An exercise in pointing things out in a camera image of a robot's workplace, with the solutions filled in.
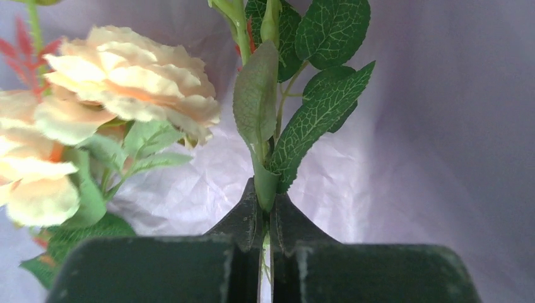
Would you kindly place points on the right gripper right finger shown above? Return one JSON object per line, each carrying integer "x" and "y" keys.
{"x": 310, "y": 266}

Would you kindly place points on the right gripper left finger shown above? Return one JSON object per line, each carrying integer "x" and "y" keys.
{"x": 221, "y": 265}

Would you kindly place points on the pink paper flower bouquet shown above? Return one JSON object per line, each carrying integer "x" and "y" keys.
{"x": 439, "y": 150}

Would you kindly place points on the cream rose stem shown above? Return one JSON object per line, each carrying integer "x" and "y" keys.
{"x": 95, "y": 112}

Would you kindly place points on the green leafy bud stem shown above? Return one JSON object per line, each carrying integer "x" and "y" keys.
{"x": 294, "y": 86}

